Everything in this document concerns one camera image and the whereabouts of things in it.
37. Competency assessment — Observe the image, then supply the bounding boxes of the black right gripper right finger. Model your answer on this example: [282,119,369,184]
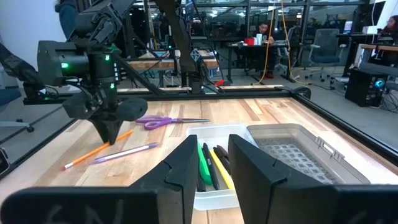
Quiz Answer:
[228,134,340,224]

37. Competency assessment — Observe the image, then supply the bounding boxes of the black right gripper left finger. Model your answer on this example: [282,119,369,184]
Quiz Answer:
[129,134,199,224]

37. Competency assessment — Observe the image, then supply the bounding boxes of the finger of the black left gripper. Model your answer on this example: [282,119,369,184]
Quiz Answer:
[106,119,125,146]
[88,119,110,145]

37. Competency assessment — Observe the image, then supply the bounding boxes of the black pen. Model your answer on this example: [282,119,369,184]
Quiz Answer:
[202,142,221,191]
[197,172,206,193]

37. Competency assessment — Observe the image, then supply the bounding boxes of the green pen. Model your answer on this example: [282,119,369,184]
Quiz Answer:
[197,141,213,187]

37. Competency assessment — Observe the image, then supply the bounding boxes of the purple transparent pen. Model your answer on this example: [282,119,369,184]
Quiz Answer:
[88,141,160,166]

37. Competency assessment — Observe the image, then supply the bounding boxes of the orange pencil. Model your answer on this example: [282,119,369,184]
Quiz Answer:
[60,129,135,172]

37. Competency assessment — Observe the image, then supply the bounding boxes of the yellow highlighter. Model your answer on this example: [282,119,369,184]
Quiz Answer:
[209,148,236,191]

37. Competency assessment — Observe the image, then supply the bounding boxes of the brown pen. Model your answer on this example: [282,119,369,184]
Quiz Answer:
[215,144,233,175]

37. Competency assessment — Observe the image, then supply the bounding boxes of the purple scissors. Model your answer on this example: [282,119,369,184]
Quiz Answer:
[134,114,211,131]

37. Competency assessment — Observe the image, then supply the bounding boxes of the clear plastic supply box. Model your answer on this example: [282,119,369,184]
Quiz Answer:
[185,123,259,212]

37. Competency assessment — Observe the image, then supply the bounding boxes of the wooden background table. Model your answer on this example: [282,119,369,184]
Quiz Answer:
[126,49,221,72]

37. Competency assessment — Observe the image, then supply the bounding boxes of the blue chair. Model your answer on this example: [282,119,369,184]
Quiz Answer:
[0,88,35,134]

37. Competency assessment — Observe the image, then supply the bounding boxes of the person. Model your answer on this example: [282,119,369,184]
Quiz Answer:
[377,14,398,43]
[251,21,277,79]
[53,0,79,40]

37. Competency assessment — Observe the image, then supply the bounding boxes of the black background desk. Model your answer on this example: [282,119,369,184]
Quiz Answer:
[225,42,301,84]

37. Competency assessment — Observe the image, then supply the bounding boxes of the black computer with blue light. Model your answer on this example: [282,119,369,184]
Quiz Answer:
[344,67,389,108]

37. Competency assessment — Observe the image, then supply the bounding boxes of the grey mesh office chair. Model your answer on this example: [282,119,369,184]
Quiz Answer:
[304,27,348,83]

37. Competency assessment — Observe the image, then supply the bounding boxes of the yellow hanging cable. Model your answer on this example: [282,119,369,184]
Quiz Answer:
[252,0,277,86]
[279,0,313,86]

